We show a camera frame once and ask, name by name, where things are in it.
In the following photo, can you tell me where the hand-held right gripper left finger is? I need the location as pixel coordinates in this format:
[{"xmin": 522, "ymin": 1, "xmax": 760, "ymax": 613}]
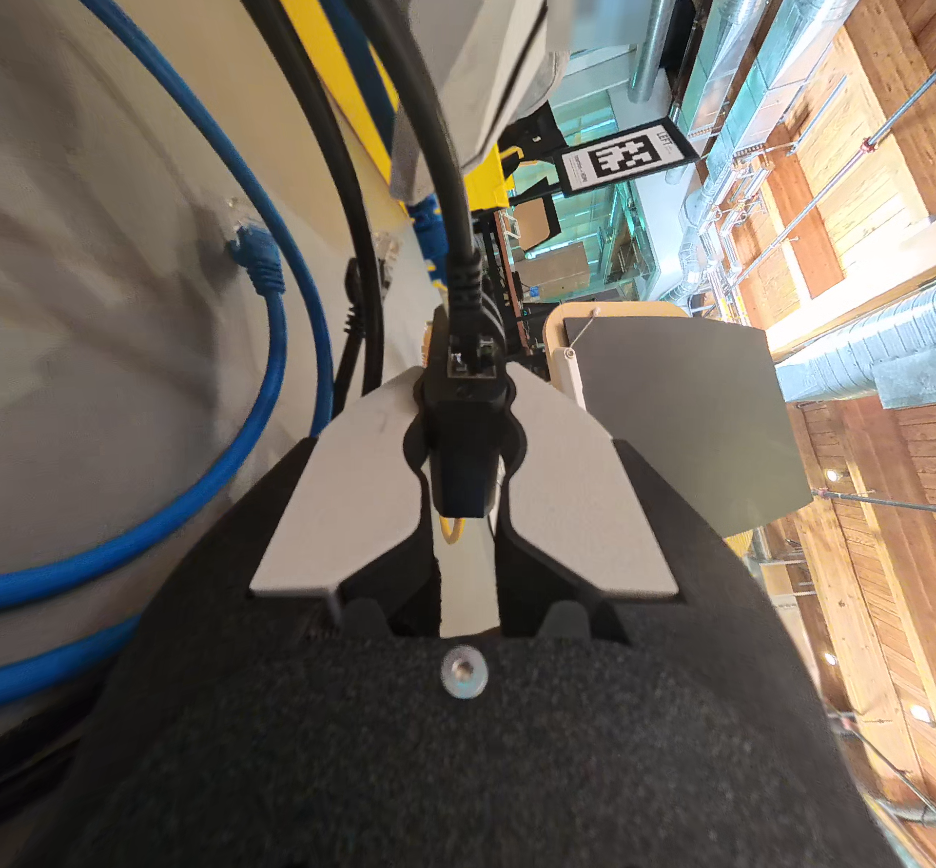
[{"xmin": 250, "ymin": 366, "xmax": 443, "ymax": 638}]

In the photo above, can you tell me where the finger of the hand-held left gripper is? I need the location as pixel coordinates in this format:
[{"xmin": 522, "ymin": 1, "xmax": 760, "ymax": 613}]
[{"xmin": 390, "ymin": 0, "xmax": 552, "ymax": 202}]

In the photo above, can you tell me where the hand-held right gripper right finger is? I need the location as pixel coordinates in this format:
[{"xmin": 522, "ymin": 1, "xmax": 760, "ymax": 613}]
[{"xmin": 494, "ymin": 362, "xmax": 681, "ymax": 638}]

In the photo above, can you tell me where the orange ethernet cable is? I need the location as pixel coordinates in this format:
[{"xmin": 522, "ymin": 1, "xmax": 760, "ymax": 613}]
[{"xmin": 423, "ymin": 321, "xmax": 468, "ymax": 547}]

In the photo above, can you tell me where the black ethernet adapter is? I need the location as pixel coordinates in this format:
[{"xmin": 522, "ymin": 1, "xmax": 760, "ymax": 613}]
[{"xmin": 423, "ymin": 305, "xmax": 516, "ymax": 520}]

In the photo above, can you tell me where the black ethernet cable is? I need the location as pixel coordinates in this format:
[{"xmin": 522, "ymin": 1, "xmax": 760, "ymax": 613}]
[{"xmin": 196, "ymin": 0, "xmax": 510, "ymax": 415}]

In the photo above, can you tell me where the yellow plastic bin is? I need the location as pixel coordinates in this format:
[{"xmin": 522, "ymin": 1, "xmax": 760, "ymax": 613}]
[{"xmin": 245, "ymin": 0, "xmax": 518, "ymax": 216}]

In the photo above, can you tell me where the blue ethernet cable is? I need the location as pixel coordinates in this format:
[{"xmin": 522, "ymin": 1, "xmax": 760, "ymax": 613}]
[{"xmin": 0, "ymin": 0, "xmax": 450, "ymax": 708}]

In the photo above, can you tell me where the silver spiral ceiling duct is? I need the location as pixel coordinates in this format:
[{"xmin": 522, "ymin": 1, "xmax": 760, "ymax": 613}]
[{"xmin": 629, "ymin": 0, "xmax": 904, "ymax": 174}]

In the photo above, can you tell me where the silver ribbed ventilation duct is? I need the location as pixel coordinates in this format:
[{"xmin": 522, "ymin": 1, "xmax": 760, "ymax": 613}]
[{"xmin": 775, "ymin": 286, "xmax": 936, "ymax": 406}]

